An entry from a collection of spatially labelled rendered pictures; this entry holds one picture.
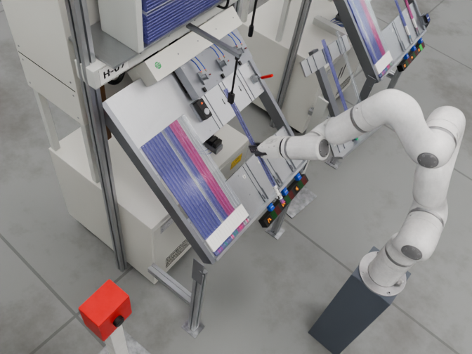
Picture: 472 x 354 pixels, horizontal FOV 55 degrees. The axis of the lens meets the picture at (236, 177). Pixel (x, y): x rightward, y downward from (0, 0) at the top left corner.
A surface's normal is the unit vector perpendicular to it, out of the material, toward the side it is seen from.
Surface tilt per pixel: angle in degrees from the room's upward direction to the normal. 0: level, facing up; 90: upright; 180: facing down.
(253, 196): 42
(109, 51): 0
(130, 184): 0
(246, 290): 0
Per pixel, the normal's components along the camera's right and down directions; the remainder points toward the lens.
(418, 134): -0.79, -0.15
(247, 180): 0.62, -0.08
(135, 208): 0.12, -0.60
